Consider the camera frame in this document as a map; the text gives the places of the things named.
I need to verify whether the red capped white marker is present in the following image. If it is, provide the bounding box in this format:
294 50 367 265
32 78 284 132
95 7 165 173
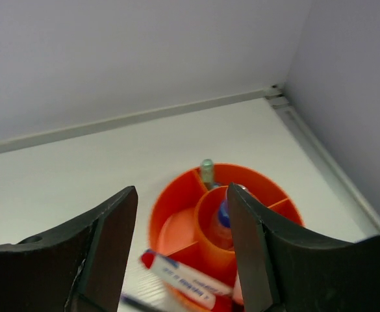
140 250 233 311

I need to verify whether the orange round compartment container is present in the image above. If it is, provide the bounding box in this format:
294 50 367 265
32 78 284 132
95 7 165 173
148 163 304 286

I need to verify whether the green translucent pen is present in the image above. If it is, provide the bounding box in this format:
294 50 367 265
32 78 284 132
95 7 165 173
199 159 220 190

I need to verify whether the dark blue pen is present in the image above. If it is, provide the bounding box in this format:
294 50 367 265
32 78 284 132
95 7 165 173
208 190 234 250

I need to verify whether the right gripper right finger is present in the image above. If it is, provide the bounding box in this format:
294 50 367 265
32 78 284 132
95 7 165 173
227 184 380 311

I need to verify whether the purple pen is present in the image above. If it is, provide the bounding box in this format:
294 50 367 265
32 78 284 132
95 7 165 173
121 294 160 312

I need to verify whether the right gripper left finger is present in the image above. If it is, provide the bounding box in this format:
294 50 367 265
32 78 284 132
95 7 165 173
0 186 138 311

